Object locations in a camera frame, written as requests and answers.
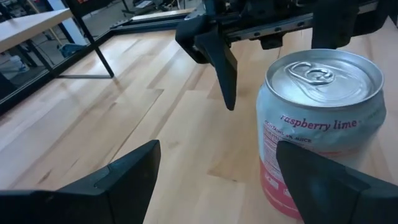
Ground wooden shelf black metal legs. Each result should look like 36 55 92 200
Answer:
0 0 115 80

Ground red silver sparkling water can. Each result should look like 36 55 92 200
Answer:
256 49 387 220

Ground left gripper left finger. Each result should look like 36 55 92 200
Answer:
0 139 162 224

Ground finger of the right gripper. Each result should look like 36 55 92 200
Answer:
175 14 239 112
311 0 361 50

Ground black aluminium table frame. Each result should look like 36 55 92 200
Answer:
0 7 206 116

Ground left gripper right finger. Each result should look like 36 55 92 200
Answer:
275 140 398 224

